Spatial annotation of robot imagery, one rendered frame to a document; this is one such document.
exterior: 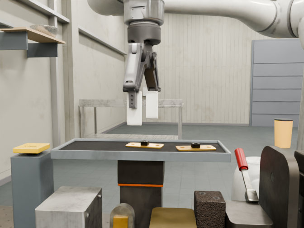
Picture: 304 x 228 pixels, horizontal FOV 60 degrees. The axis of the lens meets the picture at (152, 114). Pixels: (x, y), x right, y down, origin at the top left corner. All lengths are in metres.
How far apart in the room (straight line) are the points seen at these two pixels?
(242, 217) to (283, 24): 0.66
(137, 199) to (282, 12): 0.72
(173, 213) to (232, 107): 9.67
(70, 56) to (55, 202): 5.20
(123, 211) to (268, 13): 0.73
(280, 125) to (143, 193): 6.02
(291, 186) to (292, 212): 0.04
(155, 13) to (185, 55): 9.48
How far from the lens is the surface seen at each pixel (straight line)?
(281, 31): 0.99
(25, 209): 0.70
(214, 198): 0.50
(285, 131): 6.55
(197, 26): 10.24
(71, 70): 5.58
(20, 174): 0.67
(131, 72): 0.52
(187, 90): 9.97
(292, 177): 0.45
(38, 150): 0.65
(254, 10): 0.89
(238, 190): 1.07
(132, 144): 0.63
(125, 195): 0.60
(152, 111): 0.67
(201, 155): 0.54
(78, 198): 0.48
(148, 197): 0.60
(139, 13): 0.58
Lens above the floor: 1.29
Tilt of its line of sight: 5 degrees down
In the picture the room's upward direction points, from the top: straight up
